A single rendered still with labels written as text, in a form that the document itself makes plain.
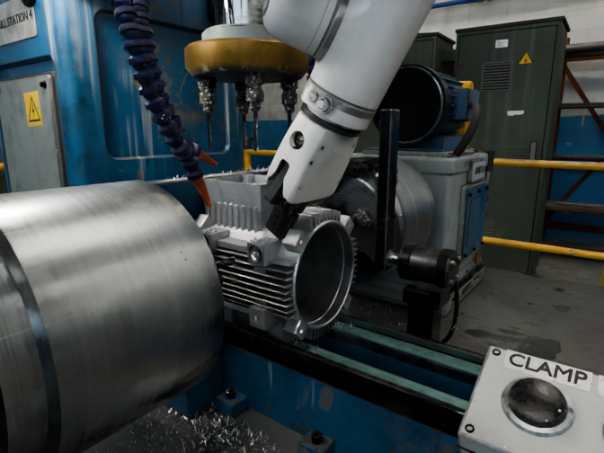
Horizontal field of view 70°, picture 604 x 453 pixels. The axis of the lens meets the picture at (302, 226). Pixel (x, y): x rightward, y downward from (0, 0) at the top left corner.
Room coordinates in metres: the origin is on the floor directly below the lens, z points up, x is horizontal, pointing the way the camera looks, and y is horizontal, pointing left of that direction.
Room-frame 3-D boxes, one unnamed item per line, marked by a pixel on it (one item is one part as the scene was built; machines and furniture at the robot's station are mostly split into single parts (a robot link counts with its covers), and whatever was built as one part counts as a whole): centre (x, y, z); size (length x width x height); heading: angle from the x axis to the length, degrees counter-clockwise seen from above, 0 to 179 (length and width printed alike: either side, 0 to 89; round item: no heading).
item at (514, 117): (3.51, -1.59, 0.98); 0.72 x 0.49 x 1.96; 55
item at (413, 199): (0.92, -0.15, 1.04); 0.41 x 0.25 x 0.25; 143
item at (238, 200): (0.67, 0.08, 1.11); 0.12 x 0.11 x 0.07; 54
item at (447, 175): (1.13, -0.31, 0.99); 0.35 x 0.31 x 0.37; 143
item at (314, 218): (0.65, 0.04, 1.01); 0.20 x 0.19 x 0.19; 54
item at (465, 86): (1.14, -0.36, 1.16); 0.33 x 0.26 x 0.42; 143
